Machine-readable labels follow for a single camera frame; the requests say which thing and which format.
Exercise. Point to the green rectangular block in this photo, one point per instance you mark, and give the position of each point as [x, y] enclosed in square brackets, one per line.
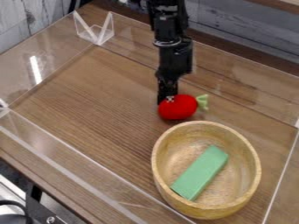
[201, 173]

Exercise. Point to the clear acrylic tray wall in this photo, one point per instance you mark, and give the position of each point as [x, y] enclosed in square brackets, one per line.
[79, 123]

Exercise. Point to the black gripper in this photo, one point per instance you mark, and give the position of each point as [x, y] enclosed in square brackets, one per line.
[175, 64]

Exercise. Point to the black metal table frame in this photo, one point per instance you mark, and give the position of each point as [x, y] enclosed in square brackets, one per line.
[45, 208]

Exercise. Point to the wooden bowl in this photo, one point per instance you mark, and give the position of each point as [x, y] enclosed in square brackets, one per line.
[230, 191]

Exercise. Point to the clear acrylic corner bracket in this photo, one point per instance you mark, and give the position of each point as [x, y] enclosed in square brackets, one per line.
[95, 34]

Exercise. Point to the red plush strawberry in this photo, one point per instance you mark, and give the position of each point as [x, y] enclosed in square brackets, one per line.
[181, 106]

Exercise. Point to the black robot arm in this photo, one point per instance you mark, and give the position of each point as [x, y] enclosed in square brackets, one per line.
[169, 21]

